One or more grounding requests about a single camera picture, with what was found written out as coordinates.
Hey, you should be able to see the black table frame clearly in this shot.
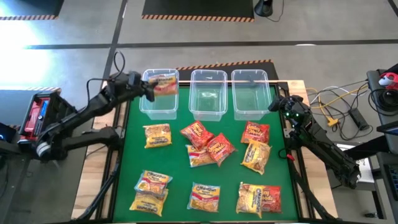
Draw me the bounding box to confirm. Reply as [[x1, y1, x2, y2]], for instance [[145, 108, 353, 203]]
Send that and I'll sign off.
[[71, 80, 343, 224]]

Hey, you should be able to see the black laptop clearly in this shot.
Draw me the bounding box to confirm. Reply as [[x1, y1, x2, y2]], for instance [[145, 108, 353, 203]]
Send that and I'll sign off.
[[376, 120, 398, 137]]

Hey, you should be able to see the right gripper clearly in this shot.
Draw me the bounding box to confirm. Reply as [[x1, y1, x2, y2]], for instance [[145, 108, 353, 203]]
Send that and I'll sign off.
[[268, 95, 305, 122]]

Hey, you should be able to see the red spicy noodle packet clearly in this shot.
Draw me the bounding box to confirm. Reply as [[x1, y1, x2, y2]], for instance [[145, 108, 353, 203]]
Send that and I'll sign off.
[[262, 185, 283, 214], [240, 121, 271, 145], [206, 133, 238, 167], [180, 120, 215, 151]]

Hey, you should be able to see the black side desk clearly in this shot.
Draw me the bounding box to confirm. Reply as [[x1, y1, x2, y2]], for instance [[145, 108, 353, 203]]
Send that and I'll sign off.
[[366, 63, 398, 224]]

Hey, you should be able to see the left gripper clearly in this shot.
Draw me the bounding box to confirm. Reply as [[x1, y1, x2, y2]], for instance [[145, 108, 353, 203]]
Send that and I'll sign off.
[[123, 70, 157, 103]]

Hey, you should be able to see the yellow chicken ramen packet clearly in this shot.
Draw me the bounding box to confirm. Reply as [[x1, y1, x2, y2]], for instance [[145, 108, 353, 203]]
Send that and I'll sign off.
[[241, 139, 272, 175], [235, 182, 266, 219], [129, 189, 169, 217], [142, 123, 173, 149]]

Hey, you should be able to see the black device blue light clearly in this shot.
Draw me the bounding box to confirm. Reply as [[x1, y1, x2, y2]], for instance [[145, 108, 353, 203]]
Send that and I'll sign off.
[[0, 122, 18, 155]]

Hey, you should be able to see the white paper sheet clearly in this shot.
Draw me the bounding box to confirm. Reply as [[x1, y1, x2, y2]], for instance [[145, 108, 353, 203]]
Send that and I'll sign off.
[[340, 142, 376, 184]]

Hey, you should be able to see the black power strip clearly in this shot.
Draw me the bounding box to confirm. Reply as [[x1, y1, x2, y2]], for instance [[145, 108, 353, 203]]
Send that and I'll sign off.
[[347, 107, 371, 131]]

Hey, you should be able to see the clear plastic bin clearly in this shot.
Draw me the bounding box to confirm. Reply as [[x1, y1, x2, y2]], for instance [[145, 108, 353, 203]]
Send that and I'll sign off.
[[139, 68, 180, 121], [231, 68, 272, 121], [188, 68, 229, 122]]

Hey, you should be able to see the black stand base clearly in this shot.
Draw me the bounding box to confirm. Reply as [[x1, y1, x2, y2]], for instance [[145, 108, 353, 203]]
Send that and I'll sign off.
[[254, 0, 274, 17]]

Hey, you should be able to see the red black device left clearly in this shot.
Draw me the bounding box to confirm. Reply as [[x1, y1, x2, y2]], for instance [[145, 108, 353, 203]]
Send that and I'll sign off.
[[0, 86, 62, 129]]

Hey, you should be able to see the black metal bar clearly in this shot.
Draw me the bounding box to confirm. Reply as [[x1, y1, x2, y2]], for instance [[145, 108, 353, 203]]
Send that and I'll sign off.
[[343, 135, 391, 161]]

